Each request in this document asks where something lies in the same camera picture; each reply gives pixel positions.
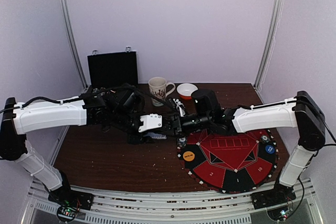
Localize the green white chip stack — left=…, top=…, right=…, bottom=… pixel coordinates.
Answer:
left=176, top=137, right=187, bottom=149
left=260, top=135, right=270, bottom=143

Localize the blue playing card deck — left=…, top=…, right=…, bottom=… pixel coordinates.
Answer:
left=146, top=132, right=167, bottom=140

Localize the blue small blind button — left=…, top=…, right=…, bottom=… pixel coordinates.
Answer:
left=265, top=145, right=276, bottom=155

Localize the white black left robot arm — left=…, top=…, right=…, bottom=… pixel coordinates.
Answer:
left=1, top=83, right=181, bottom=205

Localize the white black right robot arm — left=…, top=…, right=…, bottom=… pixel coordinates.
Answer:
left=177, top=89, right=329, bottom=204

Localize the orange big blind button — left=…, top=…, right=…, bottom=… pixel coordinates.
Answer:
left=182, top=151, right=195, bottom=162

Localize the orange white small bowl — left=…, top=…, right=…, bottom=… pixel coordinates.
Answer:
left=176, top=83, right=198, bottom=100

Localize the tall ceramic seashell mug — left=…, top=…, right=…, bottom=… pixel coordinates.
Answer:
left=148, top=77, right=176, bottom=101

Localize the black poker chip case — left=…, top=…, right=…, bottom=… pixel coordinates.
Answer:
left=87, top=51, right=139, bottom=90

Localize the round red black poker mat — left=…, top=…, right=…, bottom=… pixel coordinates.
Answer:
left=177, top=129, right=279, bottom=194

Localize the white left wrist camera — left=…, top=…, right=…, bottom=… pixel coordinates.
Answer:
left=138, top=114, right=162, bottom=133

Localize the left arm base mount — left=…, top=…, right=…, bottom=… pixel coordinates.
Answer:
left=48, top=190, right=94, bottom=222

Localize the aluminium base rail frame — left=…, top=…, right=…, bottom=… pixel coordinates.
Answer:
left=20, top=179, right=323, bottom=224

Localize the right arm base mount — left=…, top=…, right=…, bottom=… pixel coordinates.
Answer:
left=251, top=189, right=296, bottom=222

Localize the left aluminium frame post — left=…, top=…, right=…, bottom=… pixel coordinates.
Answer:
left=60, top=0, right=88, bottom=90

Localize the aluminium frame post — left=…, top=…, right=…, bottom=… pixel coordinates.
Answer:
left=254, top=0, right=284, bottom=91
left=60, top=0, right=88, bottom=90

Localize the right aluminium frame post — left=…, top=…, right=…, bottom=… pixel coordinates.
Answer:
left=254, top=0, right=284, bottom=91

